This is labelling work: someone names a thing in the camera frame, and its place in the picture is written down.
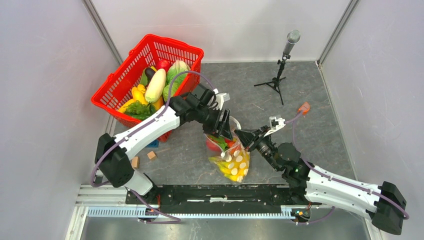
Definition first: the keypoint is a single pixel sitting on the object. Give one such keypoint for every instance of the orange small block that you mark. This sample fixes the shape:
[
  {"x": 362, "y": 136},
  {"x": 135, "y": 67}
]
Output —
[{"x": 304, "y": 108}]

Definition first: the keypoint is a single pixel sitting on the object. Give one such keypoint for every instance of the silver microphone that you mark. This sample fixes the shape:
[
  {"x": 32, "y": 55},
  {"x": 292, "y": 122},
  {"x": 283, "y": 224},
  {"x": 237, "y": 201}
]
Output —
[{"x": 292, "y": 38}]

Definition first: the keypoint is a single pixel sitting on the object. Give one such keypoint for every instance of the tan wooden block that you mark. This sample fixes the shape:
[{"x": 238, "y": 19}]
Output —
[{"x": 135, "y": 162}]

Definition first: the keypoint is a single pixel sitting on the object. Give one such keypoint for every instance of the orange carrot with leaves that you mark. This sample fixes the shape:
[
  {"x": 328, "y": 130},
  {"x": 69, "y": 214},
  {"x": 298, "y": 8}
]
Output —
[{"x": 224, "y": 143}]

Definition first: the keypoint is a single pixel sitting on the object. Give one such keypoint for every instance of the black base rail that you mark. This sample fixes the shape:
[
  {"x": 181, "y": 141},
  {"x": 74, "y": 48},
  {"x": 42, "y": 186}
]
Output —
[{"x": 224, "y": 198}]

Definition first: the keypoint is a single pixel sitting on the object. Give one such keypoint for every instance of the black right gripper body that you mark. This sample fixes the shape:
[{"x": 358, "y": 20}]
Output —
[{"x": 263, "y": 141}]

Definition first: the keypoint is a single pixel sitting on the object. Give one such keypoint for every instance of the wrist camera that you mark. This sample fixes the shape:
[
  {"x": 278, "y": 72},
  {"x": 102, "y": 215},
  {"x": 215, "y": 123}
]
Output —
[
  {"x": 219, "y": 99},
  {"x": 276, "y": 123}
]

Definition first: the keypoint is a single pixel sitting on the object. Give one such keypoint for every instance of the white radish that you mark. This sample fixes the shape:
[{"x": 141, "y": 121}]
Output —
[{"x": 155, "y": 87}]

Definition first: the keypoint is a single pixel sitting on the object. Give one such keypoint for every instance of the blue lego brick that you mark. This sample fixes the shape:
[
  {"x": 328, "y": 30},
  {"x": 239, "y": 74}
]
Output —
[{"x": 153, "y": 144}]

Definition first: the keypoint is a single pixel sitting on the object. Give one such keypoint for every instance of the napa cabbage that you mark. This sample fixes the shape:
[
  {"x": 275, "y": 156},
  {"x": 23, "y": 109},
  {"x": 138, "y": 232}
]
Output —
[{"x": 177, "y": 67}]

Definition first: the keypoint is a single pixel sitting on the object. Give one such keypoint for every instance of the clear polka dot zip bag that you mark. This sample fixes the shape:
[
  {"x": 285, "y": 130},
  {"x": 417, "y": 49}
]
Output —
[{"x": 235, "y": 125}]

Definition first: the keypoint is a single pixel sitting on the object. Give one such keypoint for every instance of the yellow bell pepper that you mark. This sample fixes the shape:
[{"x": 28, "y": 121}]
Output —
[{"x": 138, "y": 94}]

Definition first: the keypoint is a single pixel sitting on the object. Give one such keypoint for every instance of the aluminium frame rail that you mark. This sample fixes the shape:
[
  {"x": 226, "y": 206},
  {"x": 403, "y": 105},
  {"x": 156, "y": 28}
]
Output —
[{"x": 101, "y": 214}]

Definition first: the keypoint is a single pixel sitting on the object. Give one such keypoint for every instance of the red apple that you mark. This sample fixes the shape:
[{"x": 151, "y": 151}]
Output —
[{"x": 213, "y": 146}]

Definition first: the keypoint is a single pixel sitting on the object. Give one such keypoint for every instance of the black microphone tripod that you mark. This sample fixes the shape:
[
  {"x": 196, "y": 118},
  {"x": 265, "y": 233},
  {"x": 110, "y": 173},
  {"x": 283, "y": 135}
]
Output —
[{"x": 275, "y": 82}]

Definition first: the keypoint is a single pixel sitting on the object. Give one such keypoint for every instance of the green leafy lettuce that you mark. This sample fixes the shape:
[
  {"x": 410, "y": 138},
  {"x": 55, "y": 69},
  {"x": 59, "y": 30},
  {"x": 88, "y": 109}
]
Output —
[{"x": 140, "y": 111}]

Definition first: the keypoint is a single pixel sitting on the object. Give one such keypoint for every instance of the light wooden cube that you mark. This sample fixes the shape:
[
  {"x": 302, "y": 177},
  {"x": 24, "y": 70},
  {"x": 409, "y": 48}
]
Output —
[{"x": 151, "y": 155}]

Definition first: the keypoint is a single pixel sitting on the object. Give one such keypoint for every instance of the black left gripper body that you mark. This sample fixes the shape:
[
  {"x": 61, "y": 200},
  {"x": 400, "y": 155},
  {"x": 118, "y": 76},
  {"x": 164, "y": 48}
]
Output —
[{"x": 212, "y": 119}]

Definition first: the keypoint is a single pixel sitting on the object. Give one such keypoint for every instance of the red tomato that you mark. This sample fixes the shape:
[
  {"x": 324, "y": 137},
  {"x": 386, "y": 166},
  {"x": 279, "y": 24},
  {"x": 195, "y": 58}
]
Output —
[{"x": 163, "y": 64}]

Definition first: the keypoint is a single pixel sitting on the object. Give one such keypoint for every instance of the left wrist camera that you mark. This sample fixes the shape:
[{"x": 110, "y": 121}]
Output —
[{"x": 219, "y": 99}]

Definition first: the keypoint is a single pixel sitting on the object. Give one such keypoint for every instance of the yellow banana bunch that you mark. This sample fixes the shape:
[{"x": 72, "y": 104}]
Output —
[{"x": 233, "y": 165}]

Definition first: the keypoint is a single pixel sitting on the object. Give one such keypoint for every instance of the dark purple eggplant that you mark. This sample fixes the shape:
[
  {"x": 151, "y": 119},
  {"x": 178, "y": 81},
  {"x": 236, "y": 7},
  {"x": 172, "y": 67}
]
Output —
[{"x": 149, "y": 73}]

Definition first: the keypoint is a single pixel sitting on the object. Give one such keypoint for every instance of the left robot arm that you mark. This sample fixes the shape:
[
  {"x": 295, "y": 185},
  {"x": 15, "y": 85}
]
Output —
[{"x": 114, "y": 153}]

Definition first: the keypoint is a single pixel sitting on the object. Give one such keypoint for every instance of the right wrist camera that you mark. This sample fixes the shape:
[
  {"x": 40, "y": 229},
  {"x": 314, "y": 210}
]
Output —
[{"x": 276, "y": 123}]

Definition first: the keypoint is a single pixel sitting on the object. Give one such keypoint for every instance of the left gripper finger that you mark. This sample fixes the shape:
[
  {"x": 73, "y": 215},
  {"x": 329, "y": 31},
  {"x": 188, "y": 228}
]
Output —
[
  {"x": 226, "y": 131},
  {"x": 216, "y": 132}
]

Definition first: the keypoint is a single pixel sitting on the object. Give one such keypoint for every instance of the red plastic shopping basket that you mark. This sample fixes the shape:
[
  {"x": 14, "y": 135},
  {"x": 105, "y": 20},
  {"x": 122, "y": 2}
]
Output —
[{"x": 116, "y": 90}]

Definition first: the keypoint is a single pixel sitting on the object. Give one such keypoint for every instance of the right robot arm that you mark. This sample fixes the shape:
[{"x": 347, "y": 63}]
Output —
[{"x": 384, "y": 205}]

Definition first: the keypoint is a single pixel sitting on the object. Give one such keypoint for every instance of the round green cabbage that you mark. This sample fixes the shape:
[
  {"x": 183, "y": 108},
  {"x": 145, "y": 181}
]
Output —
[{"x": 169, "y": 91}]

